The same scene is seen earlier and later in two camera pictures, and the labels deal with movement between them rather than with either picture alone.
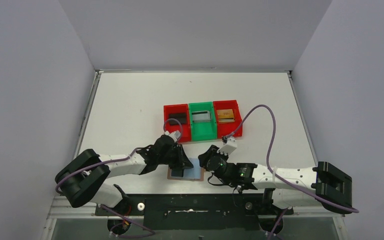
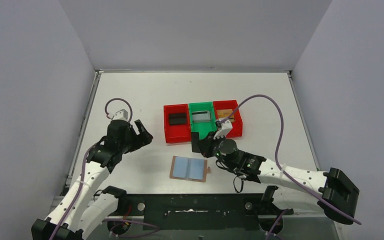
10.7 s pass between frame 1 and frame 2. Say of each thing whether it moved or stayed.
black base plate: stayed
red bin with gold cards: stayed
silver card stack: stayed
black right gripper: moved
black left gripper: moved
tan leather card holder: stayed
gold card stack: stayed
